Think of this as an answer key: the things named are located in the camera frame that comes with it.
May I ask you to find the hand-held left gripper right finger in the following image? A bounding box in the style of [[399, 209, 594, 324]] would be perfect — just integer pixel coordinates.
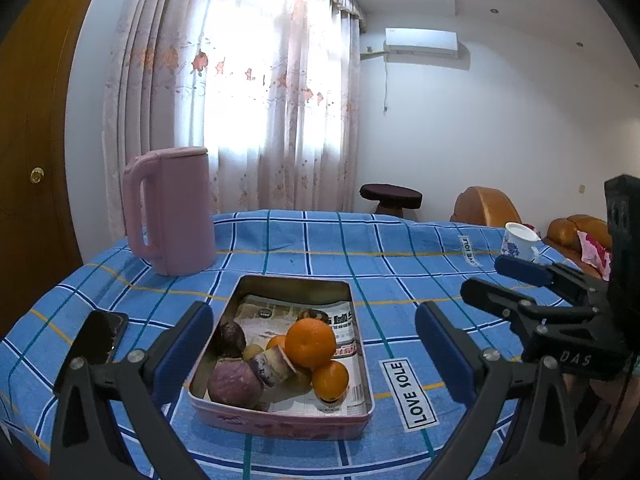
[[415, 301, 581, 480]]

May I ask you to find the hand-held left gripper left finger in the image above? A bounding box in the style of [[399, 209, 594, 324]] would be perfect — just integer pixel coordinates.
[[50, 301, 215, 480]]

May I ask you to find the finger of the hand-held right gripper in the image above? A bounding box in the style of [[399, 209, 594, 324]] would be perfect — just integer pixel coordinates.
[[460, 277, 601, 347], [494, 254, 611, 311]]

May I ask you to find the dark purple sweet potato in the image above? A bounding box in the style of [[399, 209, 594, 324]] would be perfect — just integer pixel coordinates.
[[219, 321, 247, 359]]

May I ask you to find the rectangular metal tin box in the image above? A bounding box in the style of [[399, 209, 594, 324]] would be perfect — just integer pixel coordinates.
[[189, 274, 375, 442]]

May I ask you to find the large orange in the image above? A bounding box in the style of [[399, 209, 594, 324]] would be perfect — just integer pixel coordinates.
[[286, 319, 337, 368]]

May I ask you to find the white cup with blue flowers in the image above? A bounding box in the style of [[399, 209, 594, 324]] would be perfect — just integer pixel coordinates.
[[501, 221, 542, 263]]

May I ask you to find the pink cloth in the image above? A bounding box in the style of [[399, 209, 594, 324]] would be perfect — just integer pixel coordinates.
[[576, 230, 612, 281]]

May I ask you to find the brown leather sofa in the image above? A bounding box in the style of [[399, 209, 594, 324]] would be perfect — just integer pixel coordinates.
[[545, 214, 613, 281]]

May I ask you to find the light purple sweet potato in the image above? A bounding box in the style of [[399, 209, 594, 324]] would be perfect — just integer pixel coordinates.
[[207, 359, 265, 407]]

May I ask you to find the brown leather armchair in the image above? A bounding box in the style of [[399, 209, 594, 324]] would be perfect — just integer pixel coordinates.
[[450, 186, 523, 229]]

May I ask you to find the black smartphone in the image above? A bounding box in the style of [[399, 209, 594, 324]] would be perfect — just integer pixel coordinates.
[[75, 310, 129, 367]]

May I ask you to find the cut purple and white tuber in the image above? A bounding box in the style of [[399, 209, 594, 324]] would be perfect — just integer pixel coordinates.
[[249, 347, 298, 388]]

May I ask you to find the newspaper sheet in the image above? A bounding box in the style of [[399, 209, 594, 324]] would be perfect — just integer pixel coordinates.
[[235, 295, 368, 417]]

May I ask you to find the blue checked tablecloth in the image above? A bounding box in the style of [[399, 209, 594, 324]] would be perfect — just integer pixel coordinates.
[[0, 209, 640, 480]]

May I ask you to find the pink plastic kettle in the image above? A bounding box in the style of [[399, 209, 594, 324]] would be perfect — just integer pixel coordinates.
[[123, 146, 217, 277]]

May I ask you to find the dark round stool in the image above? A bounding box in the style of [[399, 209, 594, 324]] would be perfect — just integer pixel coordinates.
[[359, 183, 423, 219]]

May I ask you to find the white air conditioner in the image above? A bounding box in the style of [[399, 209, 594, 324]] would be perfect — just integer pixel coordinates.
[[383, 27, 459, 57]]

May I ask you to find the floral sheer curtain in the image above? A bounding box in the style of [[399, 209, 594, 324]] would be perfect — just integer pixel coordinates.
[[102, 0, 366, 241]]

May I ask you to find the wooden door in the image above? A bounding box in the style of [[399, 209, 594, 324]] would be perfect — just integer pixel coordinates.
[[0, 0, 108, 341]]

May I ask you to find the air conditioner cable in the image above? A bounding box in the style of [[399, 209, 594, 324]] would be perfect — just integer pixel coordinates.
[[360, 47, 392, 113]]

